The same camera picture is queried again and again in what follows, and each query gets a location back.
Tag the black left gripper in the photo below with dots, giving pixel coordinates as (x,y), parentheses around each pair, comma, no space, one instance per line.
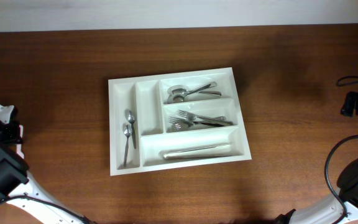
(13,135)

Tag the white plastic knife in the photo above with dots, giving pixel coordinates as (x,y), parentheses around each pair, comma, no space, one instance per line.
(19,146)

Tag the small metal spoon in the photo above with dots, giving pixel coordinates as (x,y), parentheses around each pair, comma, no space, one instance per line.
(131,119)
(128,133)

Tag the metal fork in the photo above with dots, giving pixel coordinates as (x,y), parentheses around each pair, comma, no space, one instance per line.
(193,117)
(179,119)
(188,127)

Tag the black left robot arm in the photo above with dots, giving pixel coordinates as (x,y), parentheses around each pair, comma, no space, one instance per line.
(18,186)

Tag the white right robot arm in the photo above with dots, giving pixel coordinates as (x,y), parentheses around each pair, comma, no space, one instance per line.
(341,206)

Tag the white plastic cutlery tray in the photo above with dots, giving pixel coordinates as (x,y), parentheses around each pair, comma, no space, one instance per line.
(147,98)

